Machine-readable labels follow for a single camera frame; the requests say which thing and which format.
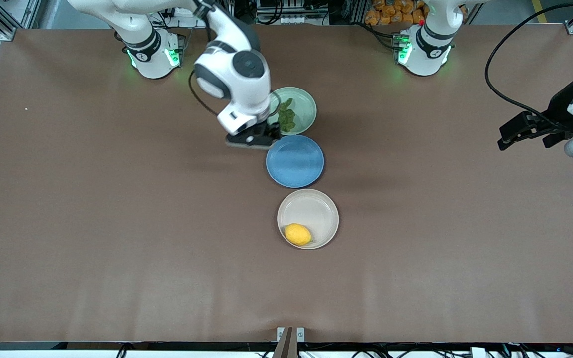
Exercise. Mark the green lettuce leaf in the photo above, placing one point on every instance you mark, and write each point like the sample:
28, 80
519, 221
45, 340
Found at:
286, 117

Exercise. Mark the light green plate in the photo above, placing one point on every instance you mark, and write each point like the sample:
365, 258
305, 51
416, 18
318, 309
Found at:
304, 107

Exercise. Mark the bag of oranges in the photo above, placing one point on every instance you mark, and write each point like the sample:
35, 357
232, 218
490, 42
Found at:
393, 12

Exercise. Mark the white plate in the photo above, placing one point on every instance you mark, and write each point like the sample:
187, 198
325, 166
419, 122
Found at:
311, 211

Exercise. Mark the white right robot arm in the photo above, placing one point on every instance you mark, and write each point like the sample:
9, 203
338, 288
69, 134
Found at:
237, 64

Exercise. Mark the blue plate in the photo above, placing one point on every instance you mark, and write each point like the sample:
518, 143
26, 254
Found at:
295, 161

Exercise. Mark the white power strip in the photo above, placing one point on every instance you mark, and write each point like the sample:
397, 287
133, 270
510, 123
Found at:
184, 10

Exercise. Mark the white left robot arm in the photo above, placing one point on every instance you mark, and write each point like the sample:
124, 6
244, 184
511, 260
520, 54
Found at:
428, 55

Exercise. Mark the small white box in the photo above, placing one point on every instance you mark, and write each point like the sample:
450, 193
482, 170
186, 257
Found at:
479, 352

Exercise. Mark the yellow lemon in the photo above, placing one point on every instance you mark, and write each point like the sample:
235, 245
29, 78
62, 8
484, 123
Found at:
298, 234

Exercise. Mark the aluminium camera mount post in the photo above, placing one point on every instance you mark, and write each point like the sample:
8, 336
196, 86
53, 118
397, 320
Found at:
286, 343

